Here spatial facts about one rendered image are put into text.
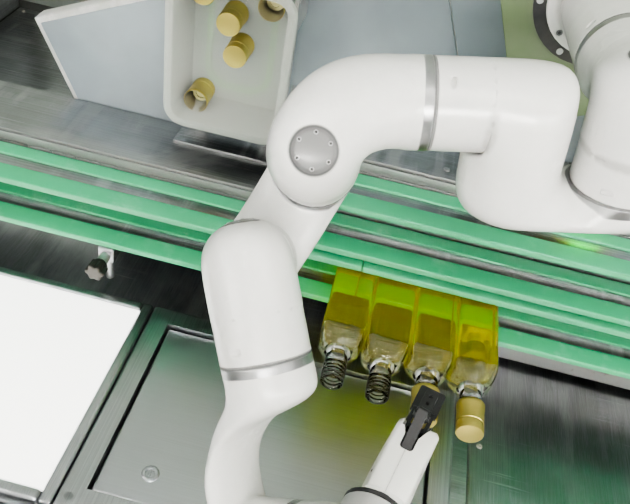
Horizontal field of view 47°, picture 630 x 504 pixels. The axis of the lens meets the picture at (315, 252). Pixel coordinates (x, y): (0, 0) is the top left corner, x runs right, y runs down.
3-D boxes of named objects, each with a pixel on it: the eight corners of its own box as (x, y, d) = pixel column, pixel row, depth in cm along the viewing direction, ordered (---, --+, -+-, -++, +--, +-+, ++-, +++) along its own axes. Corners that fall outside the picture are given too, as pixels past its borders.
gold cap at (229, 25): (224, -3, 99) (215, 9, 96) (250, 2, 99) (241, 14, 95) (223, 22, 101) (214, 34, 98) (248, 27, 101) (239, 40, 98)
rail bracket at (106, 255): (118, 241, 117) (82, 297, 107) (117, 208, 113) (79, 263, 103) (141, 247, 117) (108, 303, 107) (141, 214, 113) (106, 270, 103)
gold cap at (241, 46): (232, 29, 102) (223, 42, 98) (256, 35, 102) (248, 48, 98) (229, 52, 104) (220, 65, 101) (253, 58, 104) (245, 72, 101)
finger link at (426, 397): (426, 439, 82) (444, 399, 87) (434, 423, 80) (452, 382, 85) (400, 426, 83) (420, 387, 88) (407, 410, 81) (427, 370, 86)
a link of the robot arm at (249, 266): (401, 339, 61) (386, 318, 76) (354, 92, 61) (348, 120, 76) (212, 375, 62) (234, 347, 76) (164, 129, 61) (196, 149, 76)
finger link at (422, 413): (396, 481, 77) (405, 463, 83) (425, 418, 76) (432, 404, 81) (386, 476, 78) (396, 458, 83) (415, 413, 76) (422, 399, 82)
